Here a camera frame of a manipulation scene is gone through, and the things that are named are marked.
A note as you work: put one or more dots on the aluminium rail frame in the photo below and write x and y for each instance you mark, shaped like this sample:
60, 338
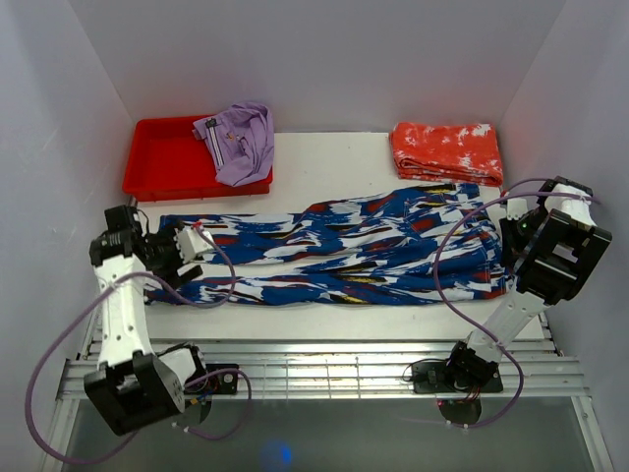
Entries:
305, 352

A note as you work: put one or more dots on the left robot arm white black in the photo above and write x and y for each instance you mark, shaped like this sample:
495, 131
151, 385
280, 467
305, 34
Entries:
133, 385

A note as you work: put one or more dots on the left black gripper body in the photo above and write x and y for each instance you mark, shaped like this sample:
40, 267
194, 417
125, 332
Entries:
165, 254

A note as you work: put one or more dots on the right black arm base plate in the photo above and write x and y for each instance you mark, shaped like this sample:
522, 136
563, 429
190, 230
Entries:
428, 376

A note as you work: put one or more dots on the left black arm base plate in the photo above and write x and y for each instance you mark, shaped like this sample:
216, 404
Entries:
222, 384

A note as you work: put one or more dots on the folded orange white trousers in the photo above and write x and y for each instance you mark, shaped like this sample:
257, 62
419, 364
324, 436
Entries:
459, 154

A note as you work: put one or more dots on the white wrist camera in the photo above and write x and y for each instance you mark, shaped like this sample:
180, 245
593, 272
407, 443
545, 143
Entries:
515, 208
192, 243

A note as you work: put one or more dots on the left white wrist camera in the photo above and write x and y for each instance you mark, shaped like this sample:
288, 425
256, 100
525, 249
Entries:
192, 243

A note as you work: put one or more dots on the purple trousers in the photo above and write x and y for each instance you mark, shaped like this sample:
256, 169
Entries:
240, 141

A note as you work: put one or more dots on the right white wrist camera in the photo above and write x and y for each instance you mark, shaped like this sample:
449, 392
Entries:
515, 208

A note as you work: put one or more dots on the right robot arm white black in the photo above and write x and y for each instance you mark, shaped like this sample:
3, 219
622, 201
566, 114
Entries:
551, 250

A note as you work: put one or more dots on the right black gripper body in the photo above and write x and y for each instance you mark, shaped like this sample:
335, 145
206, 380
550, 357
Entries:
518, 233

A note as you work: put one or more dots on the blue white red patterned trousers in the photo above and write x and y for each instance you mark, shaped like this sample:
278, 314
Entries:
409, 247

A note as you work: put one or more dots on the red plastic tray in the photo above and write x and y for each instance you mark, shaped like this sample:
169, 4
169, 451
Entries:
166, 163

